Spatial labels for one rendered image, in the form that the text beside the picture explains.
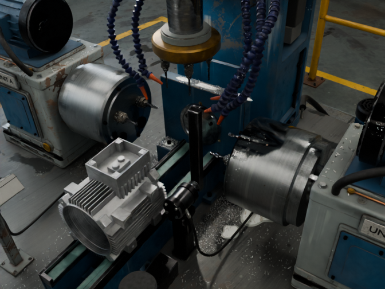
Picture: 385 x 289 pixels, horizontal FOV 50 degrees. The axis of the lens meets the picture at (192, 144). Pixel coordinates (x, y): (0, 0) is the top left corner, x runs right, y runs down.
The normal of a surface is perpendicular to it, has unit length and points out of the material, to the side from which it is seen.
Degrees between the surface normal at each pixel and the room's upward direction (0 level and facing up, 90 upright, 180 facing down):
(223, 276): 0
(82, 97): 47
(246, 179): 69
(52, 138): 90
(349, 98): 0
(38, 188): 0
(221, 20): 90
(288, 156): 28
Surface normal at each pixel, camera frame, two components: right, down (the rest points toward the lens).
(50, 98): 0.83, 0.32
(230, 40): -0.55, 0.54
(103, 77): -0.12, -0.68
